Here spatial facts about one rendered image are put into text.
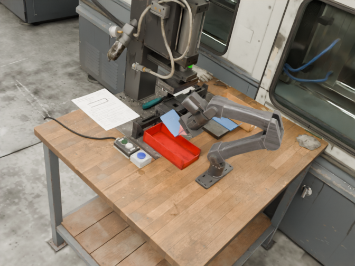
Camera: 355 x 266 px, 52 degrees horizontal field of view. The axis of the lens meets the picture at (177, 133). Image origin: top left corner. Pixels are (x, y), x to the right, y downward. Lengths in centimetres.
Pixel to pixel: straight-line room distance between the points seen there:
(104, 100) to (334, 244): 159
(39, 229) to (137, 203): 117
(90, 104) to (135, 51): 36
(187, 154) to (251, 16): 93
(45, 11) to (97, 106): 302
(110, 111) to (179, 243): 81
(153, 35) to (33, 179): 151
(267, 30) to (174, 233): 127
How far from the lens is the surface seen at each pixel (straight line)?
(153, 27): 173
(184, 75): 171
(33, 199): 269
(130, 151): 163
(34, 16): 480
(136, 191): 151
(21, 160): 297
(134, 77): 193
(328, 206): 234
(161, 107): 182
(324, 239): 249
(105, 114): 187
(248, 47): 227
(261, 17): 219
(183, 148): 172
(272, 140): 140
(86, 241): 219
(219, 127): 187
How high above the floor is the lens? 203
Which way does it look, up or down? 39 degrees down
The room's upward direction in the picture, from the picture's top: 11 degrees clockwise
